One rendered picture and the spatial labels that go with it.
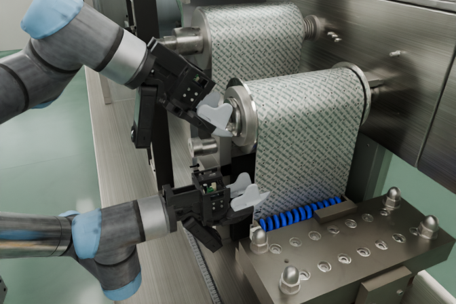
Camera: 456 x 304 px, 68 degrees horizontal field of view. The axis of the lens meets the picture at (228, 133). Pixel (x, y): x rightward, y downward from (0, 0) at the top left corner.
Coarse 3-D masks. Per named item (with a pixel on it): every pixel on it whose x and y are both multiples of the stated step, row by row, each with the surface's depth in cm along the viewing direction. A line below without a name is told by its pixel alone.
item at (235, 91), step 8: (232, 88) 63; (224, 96) 68; (232, 96) 64; (240, 96) 61; (240, 104) 61; (248, 112) 60; (248, 120) 60; (248, 128) 60; (232, 136) 68; (240, 136) 64; (248, 136) 62; (240, 144) 64
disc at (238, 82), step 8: (232, 80) 65; (240, 80) 62; (240, 88) 62; (248, 96) 59; (248, 104) 60; (256, 120) 59; (256, 128) 59; (256, 136) 60; (248, 144) 63; (248, 152) 64
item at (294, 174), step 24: (312, 144) 68; (336, 144) 70; (264, 168) 66; (288, 168) 68; (312, 168) 71; (336, 168) 74; (288, 192) 72; (312, 192) 75; (336, 192) 78; (264, 216) 72
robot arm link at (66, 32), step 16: (48, 0) 42; (64, 0) 43; (80, 0) 45; (32, 16) 41; (48, 16) 42; (64, 16) 43; (80, 16) 44; (96, 16) 46; (32, 32) 43; (48, 32) 43; (64, 32) 43; (80, 32) 44; (96, 32) 45; (112, 32) 47; (48, 48) 45; (64, 48) 45; (80, 48) 45; (96, 48) 46; (112, 48) 47; (64, 64) 47; (80, 64) 49; (96, 64) 47
